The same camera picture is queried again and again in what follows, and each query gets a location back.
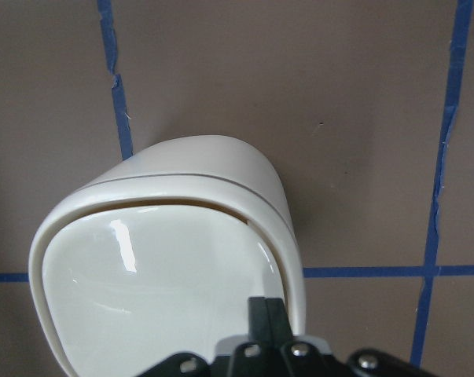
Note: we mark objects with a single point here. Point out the white plastic trash can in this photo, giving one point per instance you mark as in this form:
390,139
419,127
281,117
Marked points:
161,254

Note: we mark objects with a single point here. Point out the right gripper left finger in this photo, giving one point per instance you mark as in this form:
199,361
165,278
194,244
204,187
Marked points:
237,355

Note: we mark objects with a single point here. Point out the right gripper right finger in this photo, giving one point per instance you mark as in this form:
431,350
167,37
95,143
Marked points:
303,358

